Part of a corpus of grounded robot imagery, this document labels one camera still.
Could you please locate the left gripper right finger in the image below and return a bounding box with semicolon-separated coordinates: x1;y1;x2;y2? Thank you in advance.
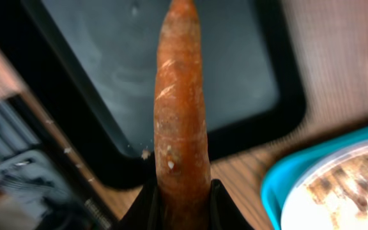
209;179;254;230

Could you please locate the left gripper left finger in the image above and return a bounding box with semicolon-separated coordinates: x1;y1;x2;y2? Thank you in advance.
115;183;163;230

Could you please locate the orange carrot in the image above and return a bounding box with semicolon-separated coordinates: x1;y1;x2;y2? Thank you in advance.
154;0;211;229

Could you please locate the teal plastic serving tray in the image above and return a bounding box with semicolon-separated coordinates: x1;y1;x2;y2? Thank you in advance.
261;126;368;230

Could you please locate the white plate with food scraps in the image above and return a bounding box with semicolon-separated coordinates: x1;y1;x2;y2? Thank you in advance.
280;140;368;230

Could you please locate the black plastic tray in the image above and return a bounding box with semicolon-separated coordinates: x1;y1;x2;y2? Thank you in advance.
0;0;305;188

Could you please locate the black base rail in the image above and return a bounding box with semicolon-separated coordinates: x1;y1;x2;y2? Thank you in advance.
0;96;118;230

